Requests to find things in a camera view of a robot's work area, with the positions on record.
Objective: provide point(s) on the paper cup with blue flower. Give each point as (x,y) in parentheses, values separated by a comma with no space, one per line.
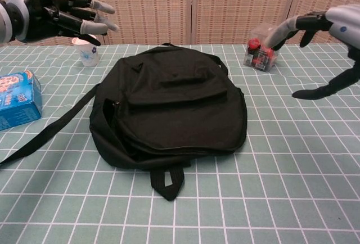
(90,55)

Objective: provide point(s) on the silver and black left robot hand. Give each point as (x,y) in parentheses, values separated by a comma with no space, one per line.
(42,16)

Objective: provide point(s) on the clear box with red items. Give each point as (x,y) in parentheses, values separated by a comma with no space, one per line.
(260,58)

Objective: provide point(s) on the black fabric backpack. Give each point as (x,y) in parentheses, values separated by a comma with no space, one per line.
(174,106)

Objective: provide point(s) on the green checked tablecloth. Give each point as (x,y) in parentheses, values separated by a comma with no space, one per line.
(253,213)

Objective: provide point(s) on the blue cookie box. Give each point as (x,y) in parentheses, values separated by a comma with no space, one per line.
(19,106)

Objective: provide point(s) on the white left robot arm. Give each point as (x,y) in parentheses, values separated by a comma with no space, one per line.
(5,22)

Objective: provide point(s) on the silver and black right robot hand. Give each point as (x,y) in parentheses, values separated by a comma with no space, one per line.
(347,22)

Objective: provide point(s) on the woven bamboo folding screen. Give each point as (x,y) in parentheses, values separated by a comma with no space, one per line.
(168,8)

